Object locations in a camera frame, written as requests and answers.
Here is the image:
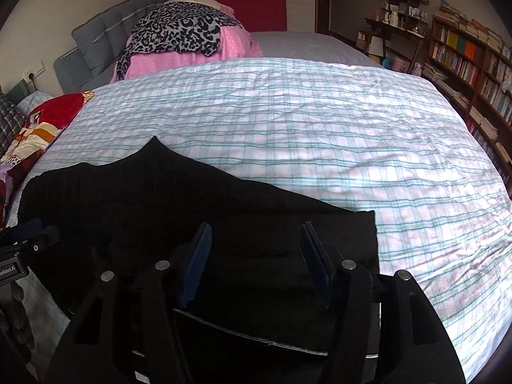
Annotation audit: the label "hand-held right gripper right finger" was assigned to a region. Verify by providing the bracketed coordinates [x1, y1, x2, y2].
[302, 222, 460, 384]

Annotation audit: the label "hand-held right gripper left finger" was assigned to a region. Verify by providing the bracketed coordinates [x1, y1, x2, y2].
[44, 223, 212, 384]

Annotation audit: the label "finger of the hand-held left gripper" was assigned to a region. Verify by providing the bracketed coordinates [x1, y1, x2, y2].
[20, 226, 60, 257]
[0, 219, 43, 241]

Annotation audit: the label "black pants with silver stripe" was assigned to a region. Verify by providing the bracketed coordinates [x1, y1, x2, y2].
[18, 136, 380, 384]

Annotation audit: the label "red patterned quilt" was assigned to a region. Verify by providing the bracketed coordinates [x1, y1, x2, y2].
[0, 91, 94, 209]

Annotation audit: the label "dark plaid pillow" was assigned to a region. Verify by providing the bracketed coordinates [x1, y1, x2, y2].
[0, 92, 27, 153]

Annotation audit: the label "light blue pillow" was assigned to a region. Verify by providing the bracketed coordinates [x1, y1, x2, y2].
[16, 91, 54, 118]

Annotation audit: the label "white plaid blanket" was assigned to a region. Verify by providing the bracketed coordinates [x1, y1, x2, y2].
[8, 58, 512, 380]

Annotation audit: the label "grey padded headboard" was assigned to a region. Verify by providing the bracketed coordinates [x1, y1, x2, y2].
[53, 0, 169, 92]

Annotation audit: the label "grey bed sheet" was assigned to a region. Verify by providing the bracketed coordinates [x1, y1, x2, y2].
[248, 31, 385, 68]

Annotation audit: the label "pink folded blanket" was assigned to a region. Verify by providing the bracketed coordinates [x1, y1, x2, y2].
[110, 4, 265, 84]

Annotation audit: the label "white box under desk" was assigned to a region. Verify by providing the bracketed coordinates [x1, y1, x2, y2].
[367, 36, 387, 57]

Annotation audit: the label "leopard print cloth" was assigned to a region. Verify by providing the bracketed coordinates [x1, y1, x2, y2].
[116, 1, 243, 81]

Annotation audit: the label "wooden bookshelf with books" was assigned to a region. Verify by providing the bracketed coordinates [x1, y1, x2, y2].
[420, 16, 512, 193]

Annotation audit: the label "dark wooden desk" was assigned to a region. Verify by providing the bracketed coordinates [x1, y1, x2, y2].
[364, 18, 428, 75]

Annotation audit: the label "white wardrobe door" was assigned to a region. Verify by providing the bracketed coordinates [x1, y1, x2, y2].
[283, 0, 316, 33]

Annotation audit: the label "dark wooden door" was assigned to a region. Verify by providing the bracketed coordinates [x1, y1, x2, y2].
[314, 0, 334, 33]

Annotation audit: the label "small wooden desk shelf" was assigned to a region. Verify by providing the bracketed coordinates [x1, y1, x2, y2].
[382, 0, 430, 28]

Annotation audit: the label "stack of books atop bookshelf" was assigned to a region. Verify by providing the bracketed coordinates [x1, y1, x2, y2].
[434, 4, 505, 52]

